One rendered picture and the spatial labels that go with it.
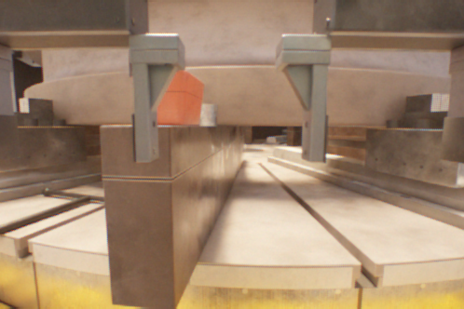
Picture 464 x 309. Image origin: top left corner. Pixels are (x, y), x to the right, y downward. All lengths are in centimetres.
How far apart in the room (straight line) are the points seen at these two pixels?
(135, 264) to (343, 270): 54
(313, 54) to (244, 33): 117
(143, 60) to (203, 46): 117
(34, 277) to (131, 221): 68
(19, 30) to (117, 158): 30
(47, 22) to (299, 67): 20
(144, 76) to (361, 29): 17
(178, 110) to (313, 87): 42
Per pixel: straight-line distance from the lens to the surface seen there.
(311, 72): 22
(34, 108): 175
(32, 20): 25
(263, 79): 117
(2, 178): 168
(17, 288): 127
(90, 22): 23
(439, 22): 26
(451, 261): 99
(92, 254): 88
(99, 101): 149
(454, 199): 131
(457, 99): 29
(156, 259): 54
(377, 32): 23
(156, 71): 22
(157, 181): 48
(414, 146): 129
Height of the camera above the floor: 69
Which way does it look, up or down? 7 degrees down
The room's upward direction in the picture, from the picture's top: straight up
